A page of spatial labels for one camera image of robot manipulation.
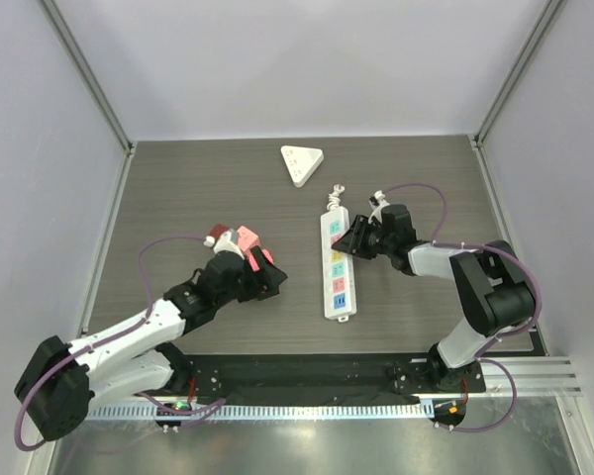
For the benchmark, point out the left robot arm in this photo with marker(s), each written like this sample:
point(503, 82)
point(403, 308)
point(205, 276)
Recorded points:
point(63, 381)

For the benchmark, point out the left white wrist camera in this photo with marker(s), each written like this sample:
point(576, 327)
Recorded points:
point(227, 242)

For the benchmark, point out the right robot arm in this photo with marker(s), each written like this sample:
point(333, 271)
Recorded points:
point(497, 294)

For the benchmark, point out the brown orange plug cube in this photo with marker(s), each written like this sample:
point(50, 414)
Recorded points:
point(218, 230)

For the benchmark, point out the pink plug cube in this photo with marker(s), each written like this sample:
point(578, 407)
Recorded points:
point(247, 239)

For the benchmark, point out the left aluminium corner post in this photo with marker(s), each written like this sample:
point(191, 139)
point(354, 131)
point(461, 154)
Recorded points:
point(82, 66)

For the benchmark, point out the white slotted cable duct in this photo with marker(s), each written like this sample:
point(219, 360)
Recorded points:
point(145, 411)

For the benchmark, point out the white triangular socket adapter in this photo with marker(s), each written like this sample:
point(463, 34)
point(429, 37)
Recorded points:
point(301, 162)

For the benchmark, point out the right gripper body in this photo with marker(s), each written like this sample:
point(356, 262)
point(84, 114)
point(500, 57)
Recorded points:
point(364, 237)

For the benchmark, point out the aluminium front rail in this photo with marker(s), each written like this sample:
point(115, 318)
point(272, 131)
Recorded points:
point(546, 376)

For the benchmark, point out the red plug cube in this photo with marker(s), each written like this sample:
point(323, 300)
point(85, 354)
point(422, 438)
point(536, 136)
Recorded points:
point(257, 256)

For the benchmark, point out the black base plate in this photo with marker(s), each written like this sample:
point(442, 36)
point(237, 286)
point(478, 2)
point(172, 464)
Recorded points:
point(327, 380)

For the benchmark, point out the right aluminium corner post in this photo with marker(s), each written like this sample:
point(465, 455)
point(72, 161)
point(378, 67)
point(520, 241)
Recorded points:
point(526, 55)

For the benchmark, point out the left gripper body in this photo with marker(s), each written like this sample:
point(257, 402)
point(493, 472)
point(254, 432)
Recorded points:
point(245, 288)

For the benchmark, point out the aluminium corner post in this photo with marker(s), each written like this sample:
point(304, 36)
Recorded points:
point(526, 55)
point(82, 66)

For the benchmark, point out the white power strip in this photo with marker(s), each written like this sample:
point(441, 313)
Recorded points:
point(339, 296)

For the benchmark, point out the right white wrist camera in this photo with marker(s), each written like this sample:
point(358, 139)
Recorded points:
point(378, 203)

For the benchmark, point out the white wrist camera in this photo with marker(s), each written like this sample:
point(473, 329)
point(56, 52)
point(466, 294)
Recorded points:
point(227, 242)
point(378, 203)

